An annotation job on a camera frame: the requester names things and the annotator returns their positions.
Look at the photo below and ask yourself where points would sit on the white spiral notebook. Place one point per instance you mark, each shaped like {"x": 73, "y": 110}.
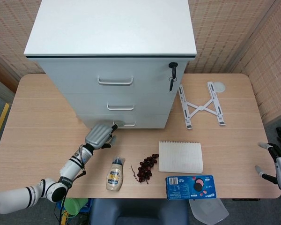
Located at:
{"x": 180, "y": 157}

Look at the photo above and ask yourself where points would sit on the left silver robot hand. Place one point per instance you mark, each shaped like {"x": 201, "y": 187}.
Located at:
{"x": 98, "y": 136}

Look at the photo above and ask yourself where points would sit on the white folding laptop stand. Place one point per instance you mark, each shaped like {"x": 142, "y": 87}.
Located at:
{"x": 201, "y": 108}

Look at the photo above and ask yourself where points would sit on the medium white cabinet drawer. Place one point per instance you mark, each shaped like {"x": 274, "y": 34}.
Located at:
{"x": 150, "y": 105}

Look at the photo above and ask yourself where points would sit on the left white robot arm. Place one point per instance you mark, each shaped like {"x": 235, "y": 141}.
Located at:
{"x": 70, "y": 168}

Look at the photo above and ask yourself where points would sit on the Hellmann's mayonnaise squeeze bottle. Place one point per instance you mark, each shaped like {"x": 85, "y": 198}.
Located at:
{"x": 114, "y": 178}

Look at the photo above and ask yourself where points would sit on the blue chair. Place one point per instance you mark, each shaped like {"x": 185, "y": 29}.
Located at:
{"x": 135, "y": 213}

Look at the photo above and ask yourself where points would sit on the blue Oreo cookie box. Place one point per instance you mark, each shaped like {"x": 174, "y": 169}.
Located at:
{"x": 185, "y": 188}

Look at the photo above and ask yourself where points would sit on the beige partition frame post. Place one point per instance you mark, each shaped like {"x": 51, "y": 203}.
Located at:
{"x": 255, "y": 35}

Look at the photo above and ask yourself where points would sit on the white drawer cabinet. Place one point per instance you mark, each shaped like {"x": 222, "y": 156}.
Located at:
{"x": 107, "y": 28}

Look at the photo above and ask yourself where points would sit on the grey plastic shell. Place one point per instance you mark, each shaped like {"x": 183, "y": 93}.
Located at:
{"x": 208, "y": 209}

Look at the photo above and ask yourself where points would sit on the green plastic bucket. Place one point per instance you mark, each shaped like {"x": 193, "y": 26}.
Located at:
{"x": 75, "y": 206}

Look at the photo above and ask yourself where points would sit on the white drawer with lock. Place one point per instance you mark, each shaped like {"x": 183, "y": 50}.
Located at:
{"x": 142, "y": 77}

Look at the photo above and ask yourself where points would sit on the dark red grape bunch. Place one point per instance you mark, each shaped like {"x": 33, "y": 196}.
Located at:
{"x": 145, "y": 170}

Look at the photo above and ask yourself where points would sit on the black key bunch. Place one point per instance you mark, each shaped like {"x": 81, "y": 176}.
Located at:
{"x": 172, "y": 64}

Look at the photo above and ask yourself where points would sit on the large white cabinet drawer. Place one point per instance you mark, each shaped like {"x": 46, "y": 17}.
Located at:
{"x": 150, "y": 122}

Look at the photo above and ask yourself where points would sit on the round grey table grommet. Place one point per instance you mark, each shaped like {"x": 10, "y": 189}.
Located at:
{"x": 220, "y": 86}

